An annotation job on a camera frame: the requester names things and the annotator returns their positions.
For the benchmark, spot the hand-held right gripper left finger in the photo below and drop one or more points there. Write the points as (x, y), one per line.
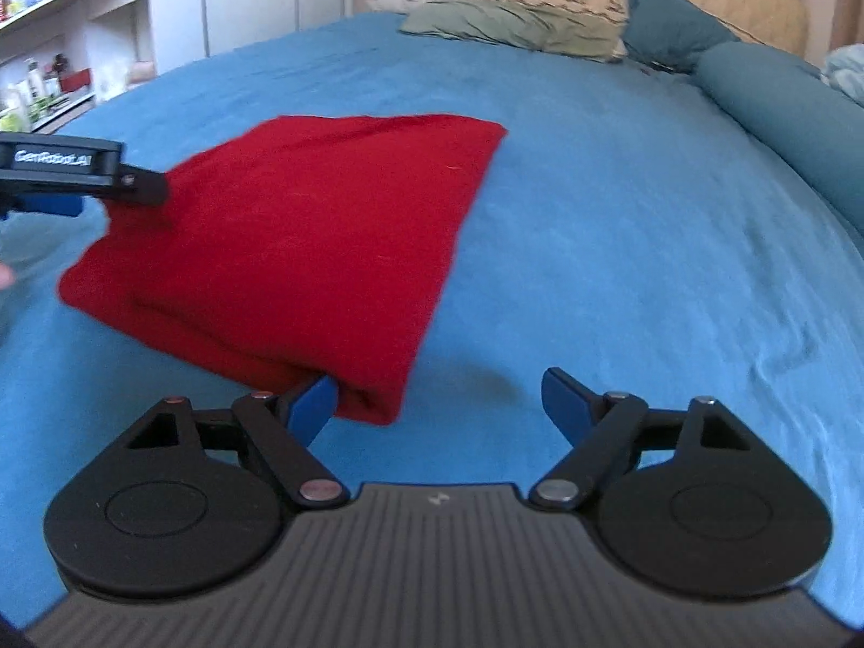
(312, 412)

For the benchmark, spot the red knitted sweater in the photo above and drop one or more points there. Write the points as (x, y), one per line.
(304, 236)

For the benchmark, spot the teal pillow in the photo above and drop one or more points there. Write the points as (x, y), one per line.
(668, 23)

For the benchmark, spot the light blue blanket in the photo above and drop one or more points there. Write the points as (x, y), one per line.
(847, 71)

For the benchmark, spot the person's left hand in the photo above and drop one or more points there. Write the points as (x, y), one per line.
(5, 277)

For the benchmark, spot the bed with blue sheet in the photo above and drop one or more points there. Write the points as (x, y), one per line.
(641, 229)

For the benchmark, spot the white shelf unit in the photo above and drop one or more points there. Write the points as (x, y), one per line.
(74, 40)

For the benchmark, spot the red box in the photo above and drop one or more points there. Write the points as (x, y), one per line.
(75, 79)

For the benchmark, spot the green pillow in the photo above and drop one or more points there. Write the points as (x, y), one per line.
(520, 23)

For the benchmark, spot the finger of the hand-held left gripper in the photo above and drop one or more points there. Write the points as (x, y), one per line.
(138, 187)
(44, 206)

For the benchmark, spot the teal duvet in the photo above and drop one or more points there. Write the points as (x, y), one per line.
(783, 121)

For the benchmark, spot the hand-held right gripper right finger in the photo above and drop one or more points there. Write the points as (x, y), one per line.
(567, 405)

